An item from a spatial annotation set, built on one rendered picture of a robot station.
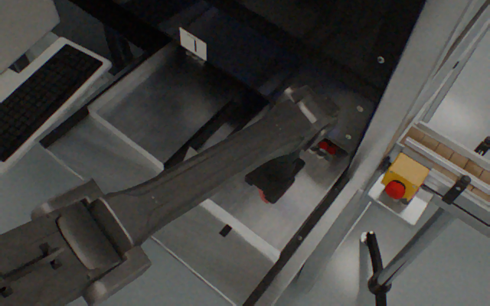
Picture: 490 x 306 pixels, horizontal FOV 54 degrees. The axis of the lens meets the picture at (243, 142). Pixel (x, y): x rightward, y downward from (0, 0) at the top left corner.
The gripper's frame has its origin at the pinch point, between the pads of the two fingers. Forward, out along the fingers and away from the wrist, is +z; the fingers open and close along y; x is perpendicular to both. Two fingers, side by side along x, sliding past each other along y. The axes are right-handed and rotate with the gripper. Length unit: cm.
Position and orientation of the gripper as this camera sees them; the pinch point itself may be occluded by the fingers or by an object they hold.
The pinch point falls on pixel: (266, 198)
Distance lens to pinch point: 91.1
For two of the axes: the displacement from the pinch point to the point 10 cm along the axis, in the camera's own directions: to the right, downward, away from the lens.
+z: -1.6, 6.5, 7.4
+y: 5.9, -5.4, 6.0
